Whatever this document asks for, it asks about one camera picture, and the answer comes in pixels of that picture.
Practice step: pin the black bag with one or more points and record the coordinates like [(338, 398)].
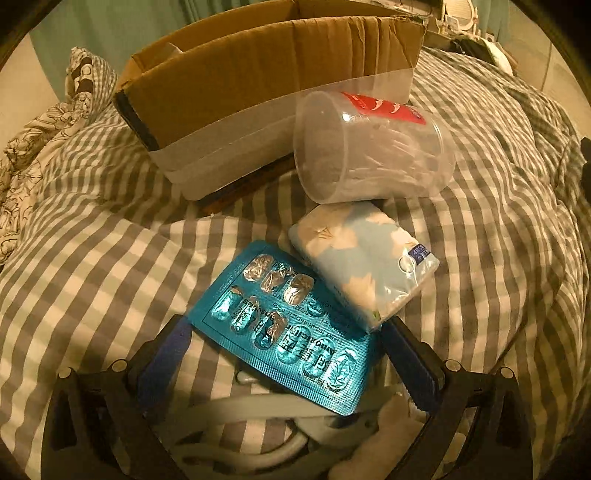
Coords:
[(468, 48)]

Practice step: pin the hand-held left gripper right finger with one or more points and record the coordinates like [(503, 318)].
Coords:
[(412, 362)]

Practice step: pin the blue pill blister pack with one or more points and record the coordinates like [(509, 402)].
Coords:
[(286, 330)]

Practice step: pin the blue floral tissue pack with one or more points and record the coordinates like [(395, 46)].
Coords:
[(360, 258)]

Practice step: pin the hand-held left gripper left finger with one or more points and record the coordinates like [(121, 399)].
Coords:
[(162, 360)]

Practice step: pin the floral black and white cloth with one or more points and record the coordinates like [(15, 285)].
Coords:
[(51, 124)]

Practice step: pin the white rack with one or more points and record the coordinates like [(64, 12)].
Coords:
[(455, 16)]

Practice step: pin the dark object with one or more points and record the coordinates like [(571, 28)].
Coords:
[(585, 161)]

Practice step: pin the clear plastic cotton swab container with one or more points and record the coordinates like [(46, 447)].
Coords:
[(369, 147)]

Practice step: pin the grey checked blanket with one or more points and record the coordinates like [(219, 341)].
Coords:
[(485, 240)]

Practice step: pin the open cardboard box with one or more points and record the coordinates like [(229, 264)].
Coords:
[(258, 87)]

